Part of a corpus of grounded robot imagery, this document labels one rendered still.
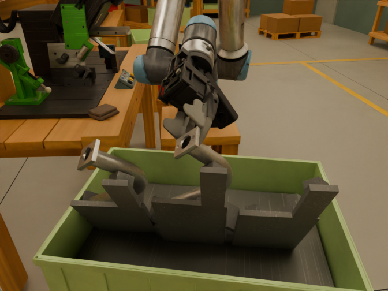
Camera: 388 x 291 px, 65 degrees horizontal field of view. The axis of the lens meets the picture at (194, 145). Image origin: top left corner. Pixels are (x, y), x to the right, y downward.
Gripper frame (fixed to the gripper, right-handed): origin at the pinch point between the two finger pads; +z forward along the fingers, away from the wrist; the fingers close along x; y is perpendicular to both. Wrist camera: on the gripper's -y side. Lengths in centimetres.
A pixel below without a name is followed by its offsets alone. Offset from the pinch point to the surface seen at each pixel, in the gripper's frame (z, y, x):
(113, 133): -38, -6, -55
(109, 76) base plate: -98, -5, -89
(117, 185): 7.8, 7.2, -10.0
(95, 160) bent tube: 5.7, 12.2, -9.5
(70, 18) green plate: -103, 26, -76
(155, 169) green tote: -18.3, -14.9, -36.2
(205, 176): 5.1, -3.0, 0.4
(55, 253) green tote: 13.6, 5.0, -35.1
